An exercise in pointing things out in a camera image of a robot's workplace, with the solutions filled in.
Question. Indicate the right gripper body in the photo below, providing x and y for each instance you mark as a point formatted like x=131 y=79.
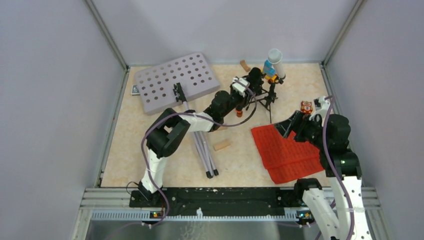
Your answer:
x=309 y=130

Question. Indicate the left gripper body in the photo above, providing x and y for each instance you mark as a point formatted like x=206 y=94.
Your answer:
x=236 y=100

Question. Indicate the black microphone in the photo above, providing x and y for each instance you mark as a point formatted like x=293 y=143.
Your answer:
x=254 y=77

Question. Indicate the black mic tripod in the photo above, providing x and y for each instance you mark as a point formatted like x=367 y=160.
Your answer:
x=267 y=97

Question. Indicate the white tube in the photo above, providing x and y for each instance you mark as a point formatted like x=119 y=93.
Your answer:
x=275 y=57

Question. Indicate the white music stand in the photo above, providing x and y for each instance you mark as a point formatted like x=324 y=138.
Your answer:
x=176 y=82

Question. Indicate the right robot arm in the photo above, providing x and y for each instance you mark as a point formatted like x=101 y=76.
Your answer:
x=329 y=133

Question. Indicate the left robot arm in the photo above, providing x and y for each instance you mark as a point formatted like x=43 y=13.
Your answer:
x=165 y=135

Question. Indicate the red owl toy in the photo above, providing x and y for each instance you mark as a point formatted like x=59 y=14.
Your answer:
x=306 y=107

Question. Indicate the wooden block at back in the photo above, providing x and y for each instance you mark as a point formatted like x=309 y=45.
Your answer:
x=245 y=66

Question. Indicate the blue yellow toy block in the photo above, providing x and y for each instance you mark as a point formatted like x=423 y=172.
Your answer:
x=269 y=73

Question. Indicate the light wooden block front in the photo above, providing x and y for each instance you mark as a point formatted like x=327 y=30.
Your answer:
x=221 y=145

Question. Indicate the playing card box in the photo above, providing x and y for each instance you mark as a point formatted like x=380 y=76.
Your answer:
x=135 y=91

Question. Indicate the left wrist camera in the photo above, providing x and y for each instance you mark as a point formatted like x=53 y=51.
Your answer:
x=240 y=85

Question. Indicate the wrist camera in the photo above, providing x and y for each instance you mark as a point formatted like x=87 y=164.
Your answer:
x=240 y=85
x=322 y=105

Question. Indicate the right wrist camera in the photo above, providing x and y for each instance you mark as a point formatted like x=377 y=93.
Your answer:
x=322 y=105

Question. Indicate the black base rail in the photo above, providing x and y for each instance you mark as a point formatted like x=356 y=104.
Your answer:
x=220 y=201

